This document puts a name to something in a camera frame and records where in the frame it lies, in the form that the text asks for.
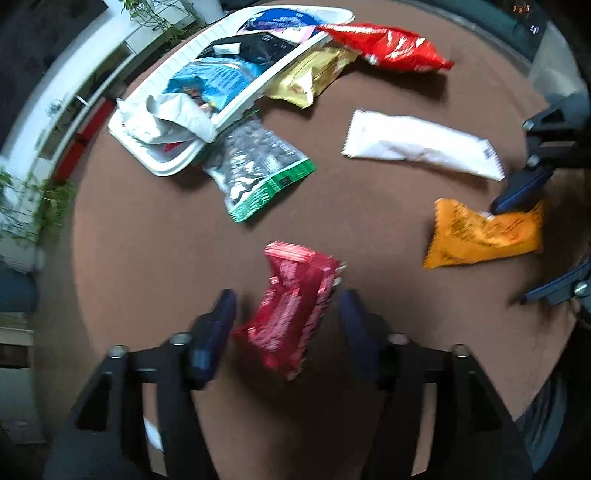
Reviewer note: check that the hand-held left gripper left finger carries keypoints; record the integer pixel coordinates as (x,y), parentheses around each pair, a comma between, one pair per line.
(217,332)

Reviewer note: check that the trailing pothos plant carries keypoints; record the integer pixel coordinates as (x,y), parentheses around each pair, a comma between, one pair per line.
(157,18)
(41,207)

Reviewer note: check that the bright red snack packet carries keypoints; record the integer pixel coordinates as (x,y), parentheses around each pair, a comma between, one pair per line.
(392,46)

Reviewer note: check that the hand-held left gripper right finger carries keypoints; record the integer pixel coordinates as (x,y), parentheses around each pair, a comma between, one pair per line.
(358,332)

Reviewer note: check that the red storage box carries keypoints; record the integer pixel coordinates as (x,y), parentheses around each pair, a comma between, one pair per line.
(68,162)
(94,121)

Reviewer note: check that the large blue plant pot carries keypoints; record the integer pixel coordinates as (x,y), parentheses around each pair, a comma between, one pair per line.
(16,288)

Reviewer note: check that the orange snack packet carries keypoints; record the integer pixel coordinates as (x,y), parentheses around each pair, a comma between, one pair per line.
(480,235)

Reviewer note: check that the green-edged seed packet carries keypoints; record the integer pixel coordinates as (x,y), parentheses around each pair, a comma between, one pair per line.
(254,161)

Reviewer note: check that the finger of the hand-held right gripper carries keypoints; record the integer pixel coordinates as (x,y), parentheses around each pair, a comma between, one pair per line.
(561,287)
(519,191)

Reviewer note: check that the dark blue snack packet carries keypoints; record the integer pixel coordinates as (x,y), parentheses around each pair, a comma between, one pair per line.
(281,18)

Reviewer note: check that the yellow snack packet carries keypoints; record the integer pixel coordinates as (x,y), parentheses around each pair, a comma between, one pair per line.
(309,74)

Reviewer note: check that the black snack packet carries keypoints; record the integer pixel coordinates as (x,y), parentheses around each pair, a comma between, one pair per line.
(258,48)

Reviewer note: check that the pink snack packet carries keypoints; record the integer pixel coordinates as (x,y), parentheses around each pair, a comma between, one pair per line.
(307,33)

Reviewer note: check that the crimson patterned snack packet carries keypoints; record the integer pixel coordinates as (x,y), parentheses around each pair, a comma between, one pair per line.
(291,304)

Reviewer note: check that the long white snack packet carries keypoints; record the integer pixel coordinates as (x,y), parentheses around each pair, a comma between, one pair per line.
(415,143)

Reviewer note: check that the white television console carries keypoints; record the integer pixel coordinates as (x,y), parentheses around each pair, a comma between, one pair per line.
(60,101)

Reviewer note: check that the white rectangular tray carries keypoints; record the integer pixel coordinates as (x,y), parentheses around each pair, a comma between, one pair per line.
(154,162)

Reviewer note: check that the light blue snack packet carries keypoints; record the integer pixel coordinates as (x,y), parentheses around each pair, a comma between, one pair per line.
(217,78)

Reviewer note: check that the brown tablecloth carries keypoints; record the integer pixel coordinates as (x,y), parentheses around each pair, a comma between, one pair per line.
(369,221)

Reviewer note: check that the wall-mounted black television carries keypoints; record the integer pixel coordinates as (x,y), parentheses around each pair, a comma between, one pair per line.
(41,41)

